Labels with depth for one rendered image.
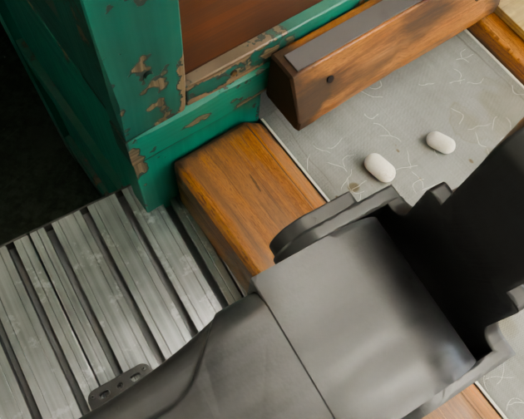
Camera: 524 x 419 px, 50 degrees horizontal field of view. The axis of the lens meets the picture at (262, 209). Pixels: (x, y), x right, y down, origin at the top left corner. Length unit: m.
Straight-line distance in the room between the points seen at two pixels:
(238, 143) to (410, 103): 0.22
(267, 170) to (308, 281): 0.40
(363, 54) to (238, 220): 0.21
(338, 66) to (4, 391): 0.48
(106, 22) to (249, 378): 0.28
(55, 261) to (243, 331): 0.50
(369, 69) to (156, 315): 0.35
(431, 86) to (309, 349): 0.56
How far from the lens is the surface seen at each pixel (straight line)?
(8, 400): 0.67
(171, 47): 0.46
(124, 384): 0.63
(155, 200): 0.66
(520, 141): 0.17
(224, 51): 0.53
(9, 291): 0.69
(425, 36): 0.66
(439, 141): 0.67
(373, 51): 0.61
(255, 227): 0.57
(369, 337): 0.20
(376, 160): 0.63
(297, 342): 0.20
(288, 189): 0.59
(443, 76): 0.74
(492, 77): 0.77
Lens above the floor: 1.30
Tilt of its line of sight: 67 degrees down
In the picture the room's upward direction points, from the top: 11 degrees clockwise
